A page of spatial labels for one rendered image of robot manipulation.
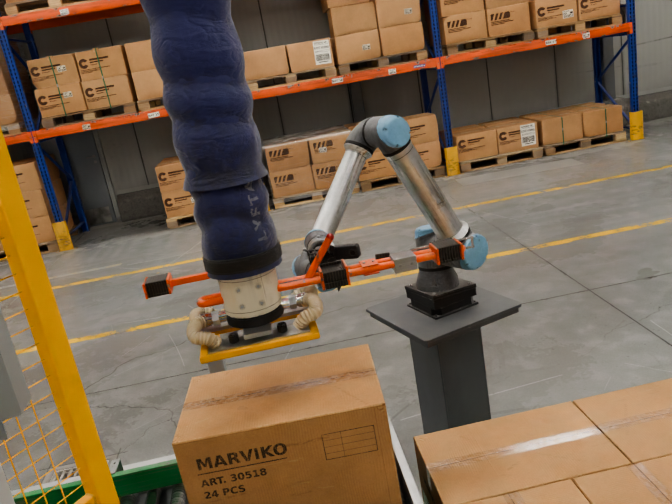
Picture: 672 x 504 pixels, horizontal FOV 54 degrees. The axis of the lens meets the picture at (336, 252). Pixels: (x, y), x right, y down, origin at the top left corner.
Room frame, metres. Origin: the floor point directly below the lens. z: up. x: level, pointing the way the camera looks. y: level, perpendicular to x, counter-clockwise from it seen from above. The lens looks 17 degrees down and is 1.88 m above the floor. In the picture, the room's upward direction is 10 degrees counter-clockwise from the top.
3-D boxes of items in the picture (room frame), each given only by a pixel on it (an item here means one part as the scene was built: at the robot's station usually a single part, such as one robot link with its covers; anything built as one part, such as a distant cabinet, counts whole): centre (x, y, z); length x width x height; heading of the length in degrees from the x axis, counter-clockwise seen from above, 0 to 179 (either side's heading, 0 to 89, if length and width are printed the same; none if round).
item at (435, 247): (1.88, -0.33, 1.26); 0.08 x 0.07 x 0.05; 96
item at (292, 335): (1.73, 0.26, 1.16); 0.34 x 0.10 x 0.05; 96
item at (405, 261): (1.87, -0.19, 1.26); 0.07 x 0.07 x 0.04; 6
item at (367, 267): (1.96, 0.08, 1.26); 0.93 x 0.30 x 0.04; 96
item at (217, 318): (1.82, 0.27, 1.20); 0.34 x 0.25 x 0.06; 96
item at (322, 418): (1.80, 0.24, 0.75); 0.60 x 0.40 x 0.40; 91
